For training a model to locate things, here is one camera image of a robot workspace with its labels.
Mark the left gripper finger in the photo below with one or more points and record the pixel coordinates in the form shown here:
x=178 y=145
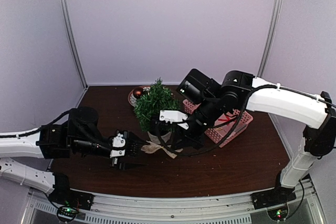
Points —
x=135 y=165
x=136 y=141

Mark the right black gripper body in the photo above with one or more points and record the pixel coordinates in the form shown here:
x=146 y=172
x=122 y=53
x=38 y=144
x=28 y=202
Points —
x=198 y=140

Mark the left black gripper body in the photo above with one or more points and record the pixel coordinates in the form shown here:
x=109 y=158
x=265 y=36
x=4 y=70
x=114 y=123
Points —
x=115 y=162

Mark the burlap ribbon bow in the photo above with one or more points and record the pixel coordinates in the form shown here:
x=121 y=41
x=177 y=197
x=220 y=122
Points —
x=153 y=145

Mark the small green christmas tree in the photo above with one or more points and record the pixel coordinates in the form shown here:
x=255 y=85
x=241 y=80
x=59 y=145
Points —
x=148 y=107

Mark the pink plastic basket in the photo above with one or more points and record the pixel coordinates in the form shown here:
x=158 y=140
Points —
x=216 y=136

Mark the red bauble ornament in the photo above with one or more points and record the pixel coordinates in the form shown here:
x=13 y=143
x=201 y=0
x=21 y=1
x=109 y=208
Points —
x=137 y=92

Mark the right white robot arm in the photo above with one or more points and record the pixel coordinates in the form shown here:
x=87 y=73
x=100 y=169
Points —
x=243 y=91

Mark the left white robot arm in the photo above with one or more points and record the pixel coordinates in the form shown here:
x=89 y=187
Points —
x=74 y=131

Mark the flower pattern plate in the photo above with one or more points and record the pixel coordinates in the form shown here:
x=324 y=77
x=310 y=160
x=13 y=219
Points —
x=132 y=100

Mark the red ribbon bow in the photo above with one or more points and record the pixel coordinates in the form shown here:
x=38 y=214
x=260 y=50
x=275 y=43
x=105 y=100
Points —
x=226 y=117

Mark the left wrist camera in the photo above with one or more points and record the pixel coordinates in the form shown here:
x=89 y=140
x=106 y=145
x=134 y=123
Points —
x=118 y=146

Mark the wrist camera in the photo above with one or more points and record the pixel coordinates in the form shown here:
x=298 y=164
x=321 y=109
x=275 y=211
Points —
x=174 y=117
x=118 y=146

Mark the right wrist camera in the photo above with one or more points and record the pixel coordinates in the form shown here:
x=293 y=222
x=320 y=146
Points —
x=174 y=117

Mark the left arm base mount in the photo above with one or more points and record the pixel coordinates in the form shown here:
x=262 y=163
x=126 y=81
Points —
x=67 y=201

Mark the front aluminium rail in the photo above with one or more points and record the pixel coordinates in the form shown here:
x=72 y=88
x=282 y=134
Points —
x=234 y=208

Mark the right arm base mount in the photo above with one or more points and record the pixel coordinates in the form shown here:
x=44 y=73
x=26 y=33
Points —
x=275 y=203

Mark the right aluminium frame post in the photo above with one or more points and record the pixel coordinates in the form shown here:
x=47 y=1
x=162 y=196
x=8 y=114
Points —
x=275 y=14

